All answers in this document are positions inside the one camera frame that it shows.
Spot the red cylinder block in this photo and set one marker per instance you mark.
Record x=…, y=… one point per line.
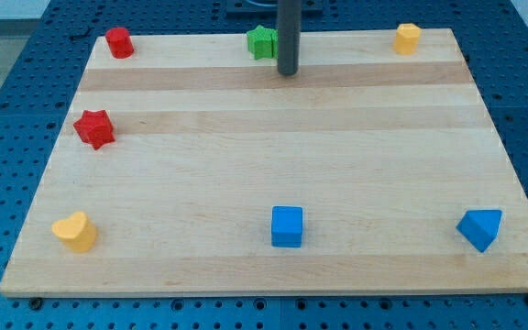
x=119, y=42

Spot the yellow heart block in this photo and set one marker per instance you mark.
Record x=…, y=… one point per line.
x=76, y=232

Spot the blue triangle block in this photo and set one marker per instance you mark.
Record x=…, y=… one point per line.
x=480, y=227

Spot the yellow hexagon block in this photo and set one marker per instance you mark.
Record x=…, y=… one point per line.
x=406, y=39

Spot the green star block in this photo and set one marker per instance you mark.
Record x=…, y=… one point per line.
x=262, y=42

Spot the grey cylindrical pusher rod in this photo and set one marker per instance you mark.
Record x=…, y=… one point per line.
x=289, y=18

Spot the wooden board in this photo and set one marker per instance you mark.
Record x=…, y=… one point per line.
x=383, y=152

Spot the blue cube block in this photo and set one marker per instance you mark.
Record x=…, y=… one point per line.
x=286, y=226

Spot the red star block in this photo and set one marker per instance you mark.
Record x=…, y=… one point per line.
x=95, y=128

